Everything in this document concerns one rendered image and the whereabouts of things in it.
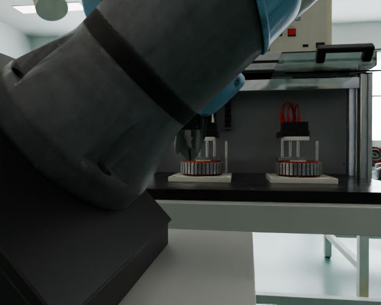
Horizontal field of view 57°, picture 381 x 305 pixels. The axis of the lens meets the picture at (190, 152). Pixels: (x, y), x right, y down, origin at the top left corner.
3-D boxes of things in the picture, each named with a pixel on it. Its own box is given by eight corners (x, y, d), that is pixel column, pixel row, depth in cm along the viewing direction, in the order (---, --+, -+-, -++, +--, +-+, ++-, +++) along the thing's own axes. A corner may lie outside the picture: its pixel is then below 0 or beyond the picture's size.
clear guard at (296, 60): (409, 70, 70) (409, 40, 70) (285, 73, 73) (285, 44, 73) (355, 94, 102) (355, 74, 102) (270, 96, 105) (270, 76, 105)
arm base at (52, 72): (90, 232, 23) (202, 127, 21) (-60, 62, 23) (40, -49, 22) (147, 193, 38) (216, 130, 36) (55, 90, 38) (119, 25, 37)
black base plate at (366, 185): (432, 205, 64) (432, 192, 64) (94, 198, 72) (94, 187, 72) (350, 181, 110) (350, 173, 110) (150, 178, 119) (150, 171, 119)
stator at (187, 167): (222, 176, 85) (222, 161, 85) (176, 175, 86) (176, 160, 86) (224, 173, 96) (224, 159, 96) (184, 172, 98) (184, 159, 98)
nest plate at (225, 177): (230, 182, 83) (230, 177, 83) (167, 181, 85) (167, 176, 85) (231, 177, 98) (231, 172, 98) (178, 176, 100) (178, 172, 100)
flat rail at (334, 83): (365, 88, 94) (365, 76, 94) (141, 92, 103) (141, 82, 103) (364, 88, 96) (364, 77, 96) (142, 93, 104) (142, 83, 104)
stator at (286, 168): (325, 178, 81) (325, 161, 81) (275, 177, 84) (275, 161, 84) (319, 174, 92) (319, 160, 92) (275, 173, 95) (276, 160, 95)
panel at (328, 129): (354, 173, 110) (354, 77, 109) (147, 172, 119) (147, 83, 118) (352, 173, 111) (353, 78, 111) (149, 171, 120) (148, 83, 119)
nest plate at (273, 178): (338, 184, 80) (338, 178, 80) (270, 183, 82) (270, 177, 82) (322, 178, 94) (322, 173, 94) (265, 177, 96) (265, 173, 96)
